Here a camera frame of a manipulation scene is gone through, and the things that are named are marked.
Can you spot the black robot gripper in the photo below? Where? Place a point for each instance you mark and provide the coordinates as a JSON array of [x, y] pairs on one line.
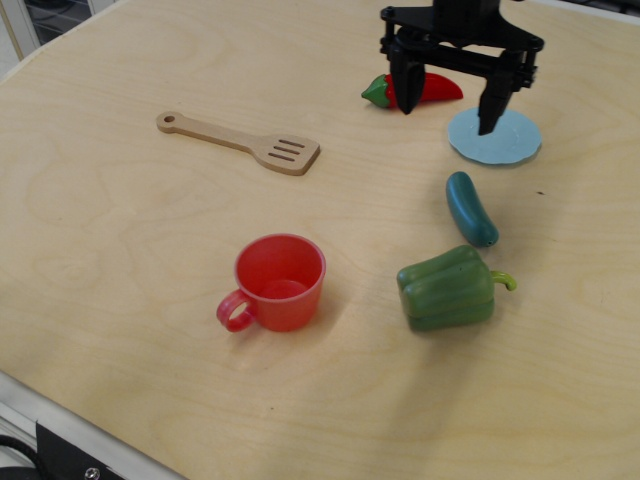
[[470, 37]]

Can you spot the dark green toy cucumber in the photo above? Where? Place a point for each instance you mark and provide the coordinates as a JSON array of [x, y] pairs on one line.
[[468, 211]]

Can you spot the red plastic cup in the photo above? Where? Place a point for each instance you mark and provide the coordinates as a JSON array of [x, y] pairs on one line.
[[279, 281]]

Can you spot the red toy chili pepper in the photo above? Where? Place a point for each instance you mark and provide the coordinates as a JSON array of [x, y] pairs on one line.
[[381, 91]]

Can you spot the light blue toy plate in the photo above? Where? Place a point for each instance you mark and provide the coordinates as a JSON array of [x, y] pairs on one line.
[[515, 138]]

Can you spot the wooden slotted spatula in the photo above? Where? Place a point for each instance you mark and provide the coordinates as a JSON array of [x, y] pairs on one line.
[[282, 153]]

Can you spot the green toy bell pepper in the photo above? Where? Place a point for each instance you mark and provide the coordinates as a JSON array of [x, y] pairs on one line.
[[453, 289]]

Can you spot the aluminium table frame rail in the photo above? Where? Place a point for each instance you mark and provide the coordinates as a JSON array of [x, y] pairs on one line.
[[22, 408]]

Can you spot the black corner bracket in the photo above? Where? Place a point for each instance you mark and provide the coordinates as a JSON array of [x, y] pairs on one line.
[[64, 460]]

